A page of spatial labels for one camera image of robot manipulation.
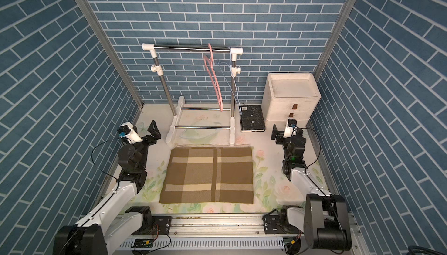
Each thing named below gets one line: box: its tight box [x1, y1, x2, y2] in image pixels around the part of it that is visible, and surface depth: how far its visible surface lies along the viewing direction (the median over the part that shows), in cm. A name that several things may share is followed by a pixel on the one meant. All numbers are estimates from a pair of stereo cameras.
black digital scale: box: [239, 104, 266, 133], surface depth 111 cm
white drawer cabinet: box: [261, 72, 322, 132], surface depth 98 cm
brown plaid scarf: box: [159, 146, 255, 204], surface depth 86 cm
